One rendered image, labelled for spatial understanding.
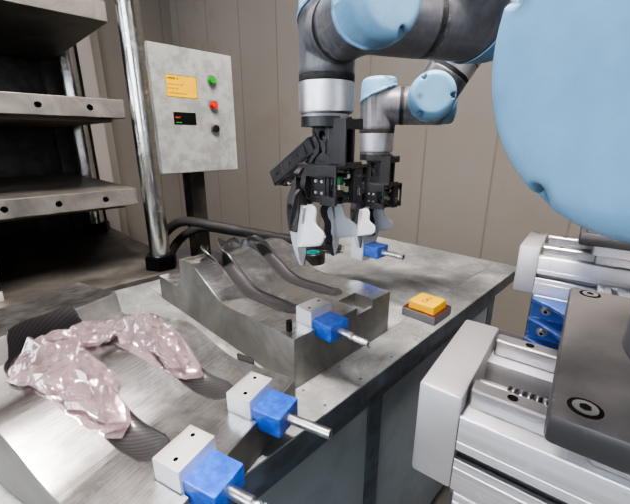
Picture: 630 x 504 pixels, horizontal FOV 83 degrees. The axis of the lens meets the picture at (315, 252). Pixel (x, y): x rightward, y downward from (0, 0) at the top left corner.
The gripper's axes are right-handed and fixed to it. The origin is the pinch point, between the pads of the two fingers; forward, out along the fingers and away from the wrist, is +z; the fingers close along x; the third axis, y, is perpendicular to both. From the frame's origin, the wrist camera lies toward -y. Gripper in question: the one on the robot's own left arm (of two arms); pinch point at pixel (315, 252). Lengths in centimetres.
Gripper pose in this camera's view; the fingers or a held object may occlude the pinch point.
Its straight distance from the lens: 57.0
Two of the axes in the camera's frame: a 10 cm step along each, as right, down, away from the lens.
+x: 7.0, -2.1, 6.8
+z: 0.0, 9.5, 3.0
